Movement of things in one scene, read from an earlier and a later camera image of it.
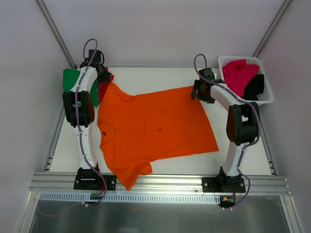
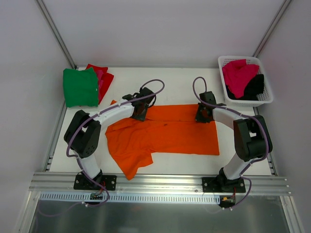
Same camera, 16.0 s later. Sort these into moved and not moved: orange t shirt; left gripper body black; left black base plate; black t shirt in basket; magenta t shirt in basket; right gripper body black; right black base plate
Moved: orange t shirt; right gripper body black; left gripper body black
Not moved: right black base plate; left black base plate; magenta t shirt in basket; black t shirt in basket
